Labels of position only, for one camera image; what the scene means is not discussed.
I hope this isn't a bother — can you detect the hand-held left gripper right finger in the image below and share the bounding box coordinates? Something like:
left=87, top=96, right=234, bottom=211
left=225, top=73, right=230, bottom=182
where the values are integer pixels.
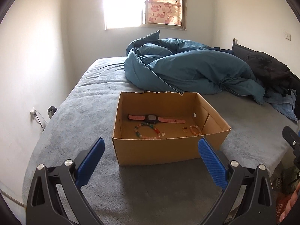
left=197, top=138, right=277, bottom=225

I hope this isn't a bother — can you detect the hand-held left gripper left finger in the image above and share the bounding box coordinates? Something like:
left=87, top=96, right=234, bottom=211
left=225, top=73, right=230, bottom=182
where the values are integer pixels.
left=25, top=137, right=105, bottom=225

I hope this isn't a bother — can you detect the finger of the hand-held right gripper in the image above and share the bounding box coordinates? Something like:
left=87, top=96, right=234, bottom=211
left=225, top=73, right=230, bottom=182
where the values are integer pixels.
left=282, top=125, right=300, bottom=154

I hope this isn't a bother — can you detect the pink orange beaded bracelet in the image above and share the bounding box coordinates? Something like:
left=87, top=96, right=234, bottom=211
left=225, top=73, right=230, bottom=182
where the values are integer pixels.
left=189, top=124, right=203, bottom=136

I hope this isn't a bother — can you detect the multicolour beaded bracelet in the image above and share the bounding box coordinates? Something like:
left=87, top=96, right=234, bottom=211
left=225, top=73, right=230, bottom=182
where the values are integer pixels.
left=134, top=122, right=163, bottom=139

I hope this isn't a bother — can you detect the cardboard box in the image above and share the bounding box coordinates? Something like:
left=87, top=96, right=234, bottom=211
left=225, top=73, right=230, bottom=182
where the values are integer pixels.
left=112, top=91, right=232, bottom=166

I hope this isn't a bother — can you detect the pink strap digital watch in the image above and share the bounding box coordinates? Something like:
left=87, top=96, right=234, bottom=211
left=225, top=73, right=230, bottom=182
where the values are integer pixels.
left=127, top=114, right=186, bottom=124

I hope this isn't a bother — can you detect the person's right hand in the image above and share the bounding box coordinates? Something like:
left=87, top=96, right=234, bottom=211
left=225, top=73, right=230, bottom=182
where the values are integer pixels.
left=279, top=185, right=300, bottom=223

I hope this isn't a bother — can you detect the blue towel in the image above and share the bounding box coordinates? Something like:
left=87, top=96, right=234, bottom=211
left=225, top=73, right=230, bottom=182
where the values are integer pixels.
left=265, top=89, right=299, bottom=122

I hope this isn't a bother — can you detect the small grey appliance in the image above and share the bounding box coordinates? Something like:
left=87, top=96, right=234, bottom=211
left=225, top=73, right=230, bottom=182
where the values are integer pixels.
left=47, top=106, right=58, bottom=120

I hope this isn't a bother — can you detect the red printed bag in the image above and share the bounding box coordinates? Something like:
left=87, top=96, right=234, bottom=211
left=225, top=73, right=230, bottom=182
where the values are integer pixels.
left=275, top=191, right=292, bottom=223

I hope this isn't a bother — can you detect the black clothing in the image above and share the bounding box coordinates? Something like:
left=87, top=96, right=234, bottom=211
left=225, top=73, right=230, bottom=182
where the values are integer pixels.
left=244, top=52, right=293, bottom=96

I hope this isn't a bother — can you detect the blue duvet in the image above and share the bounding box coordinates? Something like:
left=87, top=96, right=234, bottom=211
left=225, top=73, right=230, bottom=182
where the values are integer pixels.
left=123, top=30, right=266, bottom=105

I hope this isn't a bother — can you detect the dark headboard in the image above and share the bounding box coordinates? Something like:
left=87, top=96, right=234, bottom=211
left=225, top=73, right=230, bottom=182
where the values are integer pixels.
left=232, top=38, right=300, bottom=87

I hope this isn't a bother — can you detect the window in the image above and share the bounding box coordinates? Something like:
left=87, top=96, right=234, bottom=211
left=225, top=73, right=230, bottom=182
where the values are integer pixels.
left=103, top=0, right=188, bottom=30

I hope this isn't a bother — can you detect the pink floral curtain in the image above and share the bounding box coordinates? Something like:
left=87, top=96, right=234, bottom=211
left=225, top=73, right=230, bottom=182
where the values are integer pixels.
left=146, top=0, right=183, bottom=26

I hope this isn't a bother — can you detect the grey power cable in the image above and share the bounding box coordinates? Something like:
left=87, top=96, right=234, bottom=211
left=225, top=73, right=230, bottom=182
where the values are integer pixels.
left=34, top=111, right=48, bottom=132

